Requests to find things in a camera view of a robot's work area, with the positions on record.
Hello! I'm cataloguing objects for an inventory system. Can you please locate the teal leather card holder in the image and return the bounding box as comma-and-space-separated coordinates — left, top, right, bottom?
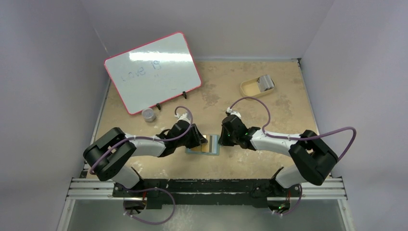
185, 134, 221, 156

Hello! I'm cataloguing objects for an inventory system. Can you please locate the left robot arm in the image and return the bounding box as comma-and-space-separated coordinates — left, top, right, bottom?
83, 120, 208, 197

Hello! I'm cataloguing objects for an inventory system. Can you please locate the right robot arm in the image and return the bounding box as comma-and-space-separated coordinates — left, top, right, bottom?
218, 114, 339, 196

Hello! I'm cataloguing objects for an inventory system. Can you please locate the stack of cards in tray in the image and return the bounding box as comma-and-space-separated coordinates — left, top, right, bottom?
256, 75, 275, 92

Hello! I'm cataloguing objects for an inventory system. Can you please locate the beige oval tray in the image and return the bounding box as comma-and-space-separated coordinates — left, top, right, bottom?
240, 77, 275, 98

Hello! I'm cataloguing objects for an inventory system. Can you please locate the small silver tin can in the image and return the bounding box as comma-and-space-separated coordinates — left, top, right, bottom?
141, 108, 156, 123

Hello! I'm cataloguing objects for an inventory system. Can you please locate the pink framed whiteboard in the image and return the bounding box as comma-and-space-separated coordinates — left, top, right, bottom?
104, 32, 202, 115

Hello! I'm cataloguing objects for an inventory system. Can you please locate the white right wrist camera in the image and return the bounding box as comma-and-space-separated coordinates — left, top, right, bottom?
226, 107, 241, 118

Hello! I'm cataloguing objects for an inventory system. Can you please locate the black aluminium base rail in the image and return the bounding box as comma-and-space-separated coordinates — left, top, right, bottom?
67, 179, 347, 211

